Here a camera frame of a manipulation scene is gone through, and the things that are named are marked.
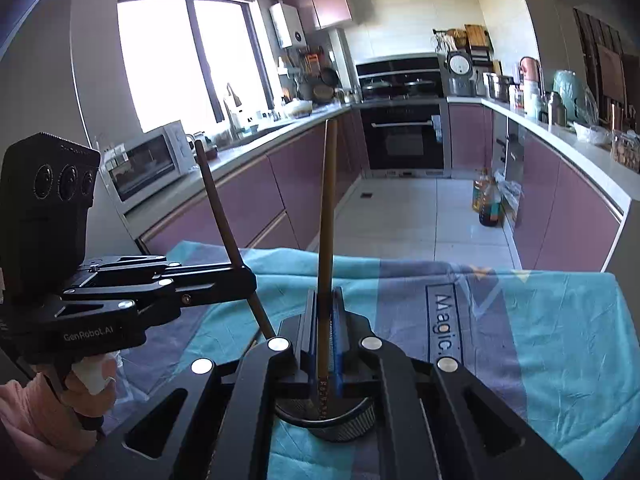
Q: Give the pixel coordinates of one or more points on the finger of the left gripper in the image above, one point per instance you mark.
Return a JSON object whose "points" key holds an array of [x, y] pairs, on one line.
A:
{"points": [[192, 286], [157, 263]]}

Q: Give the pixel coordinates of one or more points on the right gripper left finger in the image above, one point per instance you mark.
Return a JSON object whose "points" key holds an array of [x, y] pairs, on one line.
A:
{"points": [[218, 424]]}

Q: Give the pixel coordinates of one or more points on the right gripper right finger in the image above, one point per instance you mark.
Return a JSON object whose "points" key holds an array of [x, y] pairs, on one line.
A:
{"points": [[434, 418]]}

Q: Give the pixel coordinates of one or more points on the dark brown chopstick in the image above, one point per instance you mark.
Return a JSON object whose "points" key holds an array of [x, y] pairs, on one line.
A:
{"points": [[228, 239]]}

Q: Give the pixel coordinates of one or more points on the black mesh utensil cup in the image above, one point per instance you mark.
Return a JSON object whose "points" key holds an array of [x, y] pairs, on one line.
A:
{"points": [[345, 419]]}

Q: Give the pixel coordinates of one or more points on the bamboo chopstick red end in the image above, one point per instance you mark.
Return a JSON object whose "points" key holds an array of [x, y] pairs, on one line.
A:
{"points": [[325, 265]]}

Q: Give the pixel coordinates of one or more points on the left hand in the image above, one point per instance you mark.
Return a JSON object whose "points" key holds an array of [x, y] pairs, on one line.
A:
{"points": [[41, 436]]}

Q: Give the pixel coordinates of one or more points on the white microwave oven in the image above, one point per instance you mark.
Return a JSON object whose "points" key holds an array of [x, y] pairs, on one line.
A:
{"points": [[143, 166]]}

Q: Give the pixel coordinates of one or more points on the blue grey tablecloth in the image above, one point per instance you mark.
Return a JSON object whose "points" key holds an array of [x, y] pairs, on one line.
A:
{"points": [[559, 348]]}

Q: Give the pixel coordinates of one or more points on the window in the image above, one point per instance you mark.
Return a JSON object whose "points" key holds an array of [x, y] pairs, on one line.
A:
{"points": [[197, 62]]}

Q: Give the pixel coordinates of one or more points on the cooking oil bottle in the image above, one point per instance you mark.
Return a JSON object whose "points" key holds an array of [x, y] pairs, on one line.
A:
{"points": [[486, 200]]}

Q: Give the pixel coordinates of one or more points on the black built-in oven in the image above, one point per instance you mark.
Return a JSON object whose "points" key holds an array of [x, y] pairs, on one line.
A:
{"points": [[407, 139]]}

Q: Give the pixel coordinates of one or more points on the white water heater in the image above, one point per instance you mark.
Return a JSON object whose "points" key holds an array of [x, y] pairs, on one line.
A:
{"points": [[288, 27]]}

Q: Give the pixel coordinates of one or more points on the black range hood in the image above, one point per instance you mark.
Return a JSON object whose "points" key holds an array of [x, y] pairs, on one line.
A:
{"points": [[401, 77]]}

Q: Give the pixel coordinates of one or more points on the steel pot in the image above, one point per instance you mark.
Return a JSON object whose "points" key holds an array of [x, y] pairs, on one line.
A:
{"points": [[498, 86]]}

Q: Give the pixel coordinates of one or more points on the white rice cooker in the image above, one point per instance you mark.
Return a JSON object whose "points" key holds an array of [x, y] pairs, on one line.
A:
{"points": [[460, 74]]}

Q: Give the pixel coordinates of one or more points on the black camera box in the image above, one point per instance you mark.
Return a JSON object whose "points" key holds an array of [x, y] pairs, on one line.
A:
{"points": [[47, 186]]}

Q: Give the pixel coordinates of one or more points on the pink wall cabinet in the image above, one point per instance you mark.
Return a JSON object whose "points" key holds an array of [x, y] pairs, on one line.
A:
{"points": [[324, 14]]}

